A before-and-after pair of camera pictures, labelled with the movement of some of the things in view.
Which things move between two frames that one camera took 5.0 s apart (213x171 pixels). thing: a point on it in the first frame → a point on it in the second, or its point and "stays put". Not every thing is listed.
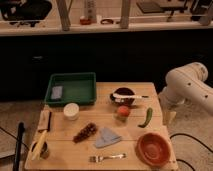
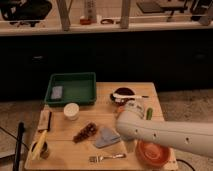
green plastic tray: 71,87 stays put
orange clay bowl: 153,149 stays put
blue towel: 107,137 stays put
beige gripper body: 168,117 → 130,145
